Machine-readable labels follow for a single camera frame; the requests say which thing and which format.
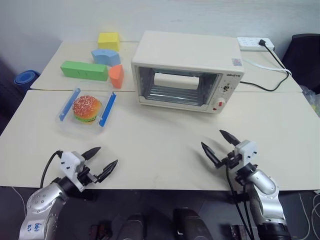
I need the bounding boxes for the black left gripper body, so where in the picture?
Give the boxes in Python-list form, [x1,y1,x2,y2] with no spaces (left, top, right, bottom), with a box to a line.
[76,166,100,187]

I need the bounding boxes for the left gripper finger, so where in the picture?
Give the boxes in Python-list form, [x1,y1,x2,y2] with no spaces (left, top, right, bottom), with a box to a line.
[97,159,119,183]
[82,146,102,161]

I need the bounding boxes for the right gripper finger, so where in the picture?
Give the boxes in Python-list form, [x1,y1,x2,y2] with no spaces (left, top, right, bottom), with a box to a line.
[201,141,222,169]
[219,129,241,147]

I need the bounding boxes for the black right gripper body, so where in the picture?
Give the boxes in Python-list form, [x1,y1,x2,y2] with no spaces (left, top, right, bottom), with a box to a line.
[216,152,243,173]

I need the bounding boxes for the clear container with blue clips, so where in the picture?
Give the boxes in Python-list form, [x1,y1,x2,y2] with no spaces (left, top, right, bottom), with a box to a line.
[54,87,118,136]

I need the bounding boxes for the metal oven rack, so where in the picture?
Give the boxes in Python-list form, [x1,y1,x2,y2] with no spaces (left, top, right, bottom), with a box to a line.
[147,84,201,102]

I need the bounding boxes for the cream toaster oven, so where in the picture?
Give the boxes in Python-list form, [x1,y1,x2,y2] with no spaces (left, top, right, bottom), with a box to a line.
[130,30,246,115]

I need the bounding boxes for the toy hamburger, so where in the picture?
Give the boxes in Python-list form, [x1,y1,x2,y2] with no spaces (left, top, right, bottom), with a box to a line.
[72,95,103,125]

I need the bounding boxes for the blue container latch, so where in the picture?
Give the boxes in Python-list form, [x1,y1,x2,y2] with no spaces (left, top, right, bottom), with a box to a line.
[98,91,117,127]
[58,88,81,122]

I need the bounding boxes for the dark brown block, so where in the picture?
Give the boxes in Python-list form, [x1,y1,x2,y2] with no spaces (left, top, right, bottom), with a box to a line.
[229,224,251,240]

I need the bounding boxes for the green long foam block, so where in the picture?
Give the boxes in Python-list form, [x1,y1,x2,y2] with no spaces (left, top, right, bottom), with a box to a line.
[60,60,109,82]

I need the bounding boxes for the orange foam wedge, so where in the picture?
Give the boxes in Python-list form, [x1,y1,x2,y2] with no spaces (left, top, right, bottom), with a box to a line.
[108,64,125,89]

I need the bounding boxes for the clear plastic bag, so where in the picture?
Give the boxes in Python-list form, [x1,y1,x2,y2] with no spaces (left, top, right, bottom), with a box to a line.
[302,84,320,118]

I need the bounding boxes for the blue curved foam block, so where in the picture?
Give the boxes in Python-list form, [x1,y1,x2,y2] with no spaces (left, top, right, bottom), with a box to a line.
[90,48,122,67]

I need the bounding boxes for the white power strip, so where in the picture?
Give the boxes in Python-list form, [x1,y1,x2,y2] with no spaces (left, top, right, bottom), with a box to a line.
[236,36,276,52]

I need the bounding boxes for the black chair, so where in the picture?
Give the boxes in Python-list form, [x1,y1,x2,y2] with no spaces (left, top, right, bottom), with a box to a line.
[282,33,320,95]

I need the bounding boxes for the yellow foam block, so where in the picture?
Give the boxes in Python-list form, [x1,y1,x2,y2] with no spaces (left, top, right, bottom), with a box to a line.
[97,32,121,52]

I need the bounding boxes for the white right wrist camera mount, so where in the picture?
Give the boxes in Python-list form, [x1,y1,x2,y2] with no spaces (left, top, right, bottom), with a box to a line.
[234,140,258,167]

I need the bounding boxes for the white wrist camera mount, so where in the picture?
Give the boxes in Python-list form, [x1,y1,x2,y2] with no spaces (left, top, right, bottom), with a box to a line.
[234,140,258,167]
[59,150,87,193]

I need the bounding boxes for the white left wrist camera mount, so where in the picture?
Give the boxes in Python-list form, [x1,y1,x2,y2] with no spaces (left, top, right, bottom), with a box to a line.
[59,150,87,193]

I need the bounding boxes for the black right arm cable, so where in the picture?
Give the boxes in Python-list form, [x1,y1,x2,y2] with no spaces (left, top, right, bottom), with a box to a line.
[224,164,254,240]

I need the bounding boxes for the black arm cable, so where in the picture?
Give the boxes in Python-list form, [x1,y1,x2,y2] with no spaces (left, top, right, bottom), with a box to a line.
[39,149,63,188]
[224,164,254,240]

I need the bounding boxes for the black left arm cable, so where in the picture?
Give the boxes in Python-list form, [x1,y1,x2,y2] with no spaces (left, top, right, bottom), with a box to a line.
[39,149,63,188]

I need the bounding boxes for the thin white floor cable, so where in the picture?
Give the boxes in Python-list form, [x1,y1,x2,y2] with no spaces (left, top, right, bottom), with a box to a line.
[11,186,28,209]

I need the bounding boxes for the white power strip cable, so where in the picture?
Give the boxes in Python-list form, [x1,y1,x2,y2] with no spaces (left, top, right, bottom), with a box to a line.
[243,57,293,76]

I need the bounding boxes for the black power cable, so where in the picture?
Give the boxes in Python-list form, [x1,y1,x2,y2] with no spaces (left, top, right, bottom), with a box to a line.
[239,39,291,92]

